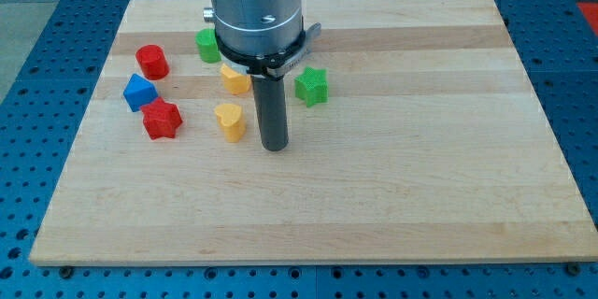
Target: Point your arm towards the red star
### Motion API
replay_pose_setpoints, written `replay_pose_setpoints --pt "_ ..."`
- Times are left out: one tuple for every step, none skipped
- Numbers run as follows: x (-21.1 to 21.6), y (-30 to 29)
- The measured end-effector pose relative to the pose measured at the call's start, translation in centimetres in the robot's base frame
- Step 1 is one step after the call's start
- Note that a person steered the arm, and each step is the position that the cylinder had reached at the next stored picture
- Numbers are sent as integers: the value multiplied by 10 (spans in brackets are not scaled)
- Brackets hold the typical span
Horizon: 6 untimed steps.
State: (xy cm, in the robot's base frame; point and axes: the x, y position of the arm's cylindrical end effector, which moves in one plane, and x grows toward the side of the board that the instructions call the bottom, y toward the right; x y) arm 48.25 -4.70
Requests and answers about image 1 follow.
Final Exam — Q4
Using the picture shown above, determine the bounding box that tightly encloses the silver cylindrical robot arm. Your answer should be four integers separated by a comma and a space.
204, 0, 303, 56

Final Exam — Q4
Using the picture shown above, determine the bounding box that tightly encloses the green star block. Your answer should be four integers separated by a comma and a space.
294, 67, 328, 107

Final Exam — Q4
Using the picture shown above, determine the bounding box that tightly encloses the red star block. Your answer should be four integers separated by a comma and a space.
140, 97, 182, 140

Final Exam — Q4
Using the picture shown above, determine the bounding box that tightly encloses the dark grey cylindrical pointer tool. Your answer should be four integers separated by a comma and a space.
251, 76, 289, 151

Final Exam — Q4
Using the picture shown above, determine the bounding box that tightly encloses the yellow heart block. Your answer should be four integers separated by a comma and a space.
214, 103, 246, 143

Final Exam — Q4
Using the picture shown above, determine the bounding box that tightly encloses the yellow pentagon block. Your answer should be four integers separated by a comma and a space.
220, 64, 251, 95

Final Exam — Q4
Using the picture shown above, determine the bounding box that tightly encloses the light wooden board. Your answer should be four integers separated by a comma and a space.
30, 0, 597, 266

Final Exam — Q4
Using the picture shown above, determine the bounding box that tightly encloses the green cylinder block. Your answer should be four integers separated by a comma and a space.
195, 28, 221, 64

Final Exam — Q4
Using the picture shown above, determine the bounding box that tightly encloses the red cylinder block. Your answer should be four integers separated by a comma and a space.
135, 45, 169, 80

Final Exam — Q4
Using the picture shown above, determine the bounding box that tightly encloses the blue pentagon block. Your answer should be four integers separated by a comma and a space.
123, 74, 159, 112

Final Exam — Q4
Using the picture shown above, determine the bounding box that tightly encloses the black clamp ring with lever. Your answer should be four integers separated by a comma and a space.
214, 21, 322, 78

